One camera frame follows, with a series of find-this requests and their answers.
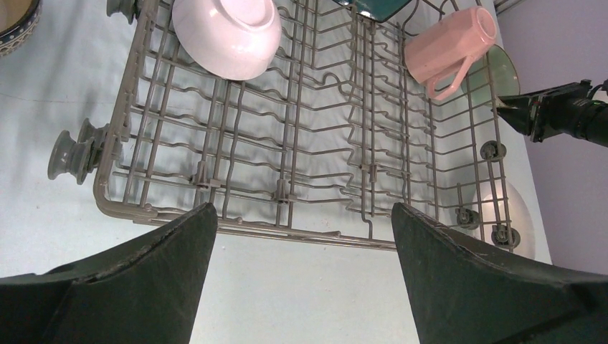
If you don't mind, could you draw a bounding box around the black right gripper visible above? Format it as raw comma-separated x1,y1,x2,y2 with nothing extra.
496,80,607,147

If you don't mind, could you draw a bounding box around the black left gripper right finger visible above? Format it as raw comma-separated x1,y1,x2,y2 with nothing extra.
391,203,607,343

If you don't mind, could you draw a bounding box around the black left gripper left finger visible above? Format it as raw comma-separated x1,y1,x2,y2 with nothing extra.
1,203,218,343

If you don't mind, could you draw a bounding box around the green ceramic bowl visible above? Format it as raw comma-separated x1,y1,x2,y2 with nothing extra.
460,44,521,108

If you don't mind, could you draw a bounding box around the large white plate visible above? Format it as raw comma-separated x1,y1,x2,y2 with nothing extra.
472,181,536,259

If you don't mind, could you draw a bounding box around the pink mug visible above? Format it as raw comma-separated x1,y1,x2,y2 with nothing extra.
404,6,498,101

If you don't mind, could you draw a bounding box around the teal square plate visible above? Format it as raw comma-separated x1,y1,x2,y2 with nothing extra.
333,0,412,23

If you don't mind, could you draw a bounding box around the small white bowl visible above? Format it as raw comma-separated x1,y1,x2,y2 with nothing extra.
171,0,282,81

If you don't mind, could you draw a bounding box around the brown dotted bowl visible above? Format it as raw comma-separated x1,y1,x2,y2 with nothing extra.
1,0,43,57

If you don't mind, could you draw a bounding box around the grey wire dish rack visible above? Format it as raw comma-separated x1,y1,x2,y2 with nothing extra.
47,1,523,252

